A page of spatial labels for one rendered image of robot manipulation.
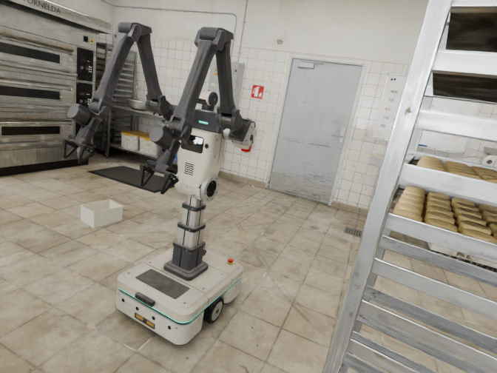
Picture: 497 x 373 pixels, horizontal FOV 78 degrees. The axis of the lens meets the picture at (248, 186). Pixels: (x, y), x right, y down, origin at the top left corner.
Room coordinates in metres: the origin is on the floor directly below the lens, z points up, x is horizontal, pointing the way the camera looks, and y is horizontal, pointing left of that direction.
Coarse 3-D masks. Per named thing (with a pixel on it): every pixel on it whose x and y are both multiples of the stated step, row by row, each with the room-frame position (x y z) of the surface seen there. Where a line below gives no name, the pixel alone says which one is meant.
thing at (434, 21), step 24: (432, 0) 0.51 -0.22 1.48; (432, 24) 0.50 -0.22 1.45; (432, 48) 0.50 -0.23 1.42; (408, 72) 0.51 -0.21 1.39; (408, 96) 0.50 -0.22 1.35; (408, 120) 0.50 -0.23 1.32; (408, 144) 0.50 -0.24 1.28; (384, 168) 0.51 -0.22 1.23; (384, 192) 0.50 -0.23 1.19; (384, 216) 0.50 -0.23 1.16; (360, 240) 0.51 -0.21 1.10; (360, 264) 0.50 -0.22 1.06; (360, 288) 0.50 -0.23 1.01; (336, 336) 0.51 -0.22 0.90; (336, 360) 0.50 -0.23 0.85
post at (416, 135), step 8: (440, 48) 0.90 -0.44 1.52; (432, 80) 0.90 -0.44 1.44; (424, 96) 0.90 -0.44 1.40; (424, 104) 0.90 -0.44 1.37; (416, 136) 0.89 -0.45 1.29; (416, 144) 0.89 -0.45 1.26; (384, 232) 0.90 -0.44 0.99; (376, 256) 0.90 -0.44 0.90; (368, 280) 0.90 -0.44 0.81; (360, 328) 0.89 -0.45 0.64; (344, 368) 0.90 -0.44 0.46
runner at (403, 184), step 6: (396, 186) 0.90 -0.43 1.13; (402, 186) 0.89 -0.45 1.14; (414, 186) 0.88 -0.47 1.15; (420, 186) 0.87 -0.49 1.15; (426, 192) 0.86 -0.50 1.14; (438, 192) 0.85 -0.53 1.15; (444, 192) 0.84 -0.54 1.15; (450, 198) 0.83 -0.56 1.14; (462, 198) 0.82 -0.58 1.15; (468, 198) 0.81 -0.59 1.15; (474, 198) 0.81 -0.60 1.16; (480, 204) 0.80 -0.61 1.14; (486, 204) 0.79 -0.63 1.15; (492, 204) 0.79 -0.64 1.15
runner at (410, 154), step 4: (408, 152) 0.90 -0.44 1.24; (412, 152) 0.89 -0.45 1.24; (416, 152) 0.89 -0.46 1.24; (420, 152) 0.88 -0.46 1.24; (408, 156) 0.89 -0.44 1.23; (412, 156) 0.89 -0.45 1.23; (416, 156) 0.88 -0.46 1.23; (420, 156) 0.88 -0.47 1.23; (432, 156) 0.87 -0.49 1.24; (436, 156) 0.86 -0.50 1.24; (440, 156) 0.86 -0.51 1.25; (408, 160) 0.88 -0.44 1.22; (444, 160) 0.85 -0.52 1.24; (448, 160) 0.85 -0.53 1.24; (452, 160) 0.84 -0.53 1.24; (456, 160) 0.84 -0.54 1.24; (460, 160) 0.84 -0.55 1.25; (468, 164) 0.83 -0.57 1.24; (472, 164) 0.82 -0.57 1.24; (476, 164) 0.82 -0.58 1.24; (480, 164) 0.81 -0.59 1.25; (488, 168) 0.80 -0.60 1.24; (492, 168) 0.80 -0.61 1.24; (496, 168) 0.80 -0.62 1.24
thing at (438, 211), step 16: (416, 192) 0.77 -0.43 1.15; (432, 192) 0.81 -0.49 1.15; (400, 208) 0.60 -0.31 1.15; (416, 208) 0.61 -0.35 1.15; (432, 208) 0.63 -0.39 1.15; (448, 208) 0.67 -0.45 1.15; (464, 208) 0.69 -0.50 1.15; (480, 208) 0.75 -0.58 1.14; (496, 208) 0.75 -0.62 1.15; (432, 224) 0.52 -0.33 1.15; (448, 224) 0.53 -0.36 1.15; (464, 224) 0.55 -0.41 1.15; (480, 224) 0.57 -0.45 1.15; (496, 224) 0.59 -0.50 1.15; (496, 240) 0.49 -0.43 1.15
